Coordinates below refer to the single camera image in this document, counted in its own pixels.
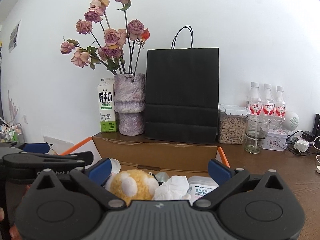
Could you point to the white round speaker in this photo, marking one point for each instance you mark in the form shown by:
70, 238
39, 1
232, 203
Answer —
291, 121

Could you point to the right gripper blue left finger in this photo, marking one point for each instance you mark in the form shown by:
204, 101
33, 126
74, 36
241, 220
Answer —
92, 181

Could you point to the black paper shopping bag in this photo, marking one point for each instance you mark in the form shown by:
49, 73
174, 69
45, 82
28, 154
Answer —
182, 94

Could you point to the white tin box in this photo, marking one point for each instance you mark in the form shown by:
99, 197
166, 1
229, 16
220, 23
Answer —
275, 140

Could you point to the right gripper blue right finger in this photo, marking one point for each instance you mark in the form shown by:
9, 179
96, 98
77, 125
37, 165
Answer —
229, 183

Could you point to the purple textured vase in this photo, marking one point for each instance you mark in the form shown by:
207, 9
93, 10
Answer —
129, 103

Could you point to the white yellow plush toy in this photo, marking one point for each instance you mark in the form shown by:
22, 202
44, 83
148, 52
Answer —
132, 185

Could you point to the white power adapter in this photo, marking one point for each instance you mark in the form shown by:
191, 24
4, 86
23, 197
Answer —
301, 145

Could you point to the cotton swab plastic box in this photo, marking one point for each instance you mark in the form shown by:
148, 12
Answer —
200, 186

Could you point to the dried pink rose bouquet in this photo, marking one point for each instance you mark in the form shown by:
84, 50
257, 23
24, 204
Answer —
116, 49

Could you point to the white board with sticker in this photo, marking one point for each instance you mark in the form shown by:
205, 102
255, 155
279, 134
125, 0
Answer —
57, 146

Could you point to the green white milk carton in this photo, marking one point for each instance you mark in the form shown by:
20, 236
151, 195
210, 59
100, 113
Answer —
109, 118

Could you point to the red orange cardboard box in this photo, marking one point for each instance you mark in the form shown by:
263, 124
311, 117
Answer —
154, 156

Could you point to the black power strip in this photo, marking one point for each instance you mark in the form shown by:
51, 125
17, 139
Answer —
311, 136

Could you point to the right water bottle red label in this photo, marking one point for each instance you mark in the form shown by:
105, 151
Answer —
280, 106

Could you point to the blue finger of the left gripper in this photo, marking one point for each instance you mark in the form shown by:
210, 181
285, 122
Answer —
36, 147

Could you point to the clear jar of seeds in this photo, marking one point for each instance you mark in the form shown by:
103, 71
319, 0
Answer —
232, 124

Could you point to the empty clear glass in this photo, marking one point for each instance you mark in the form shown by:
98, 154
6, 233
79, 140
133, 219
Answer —
256, 132

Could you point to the crumpled white tissue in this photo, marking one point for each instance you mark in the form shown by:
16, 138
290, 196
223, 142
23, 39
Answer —
175, 188

